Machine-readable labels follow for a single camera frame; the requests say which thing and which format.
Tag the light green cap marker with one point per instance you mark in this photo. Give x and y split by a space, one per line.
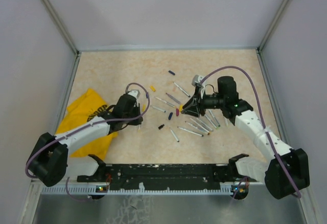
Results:
214 118

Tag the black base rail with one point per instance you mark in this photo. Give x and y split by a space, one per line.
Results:
163 176

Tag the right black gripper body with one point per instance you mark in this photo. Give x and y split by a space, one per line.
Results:
199 103

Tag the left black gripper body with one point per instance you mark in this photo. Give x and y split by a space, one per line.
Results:
135 112

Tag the grey cap marker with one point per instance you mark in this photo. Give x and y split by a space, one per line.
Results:
198 125

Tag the blue cap long marker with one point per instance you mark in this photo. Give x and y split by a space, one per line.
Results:
180 88

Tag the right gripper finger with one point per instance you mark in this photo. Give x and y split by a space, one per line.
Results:
191 111
192 101

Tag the blue cap yellow end marker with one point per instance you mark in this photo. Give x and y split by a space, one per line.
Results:
159 109

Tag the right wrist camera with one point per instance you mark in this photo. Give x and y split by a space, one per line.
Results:
196 81

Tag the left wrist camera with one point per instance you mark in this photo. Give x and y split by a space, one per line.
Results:
134 93

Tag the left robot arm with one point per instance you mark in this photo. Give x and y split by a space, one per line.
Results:
49 160

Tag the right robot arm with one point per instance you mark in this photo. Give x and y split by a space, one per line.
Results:
285 170

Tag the yellow cap white marker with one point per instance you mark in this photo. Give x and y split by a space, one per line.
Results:
204 124

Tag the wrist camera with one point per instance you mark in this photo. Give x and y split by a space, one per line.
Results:
196 81
134 93

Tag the light blue marker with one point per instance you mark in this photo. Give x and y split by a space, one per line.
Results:
226 122

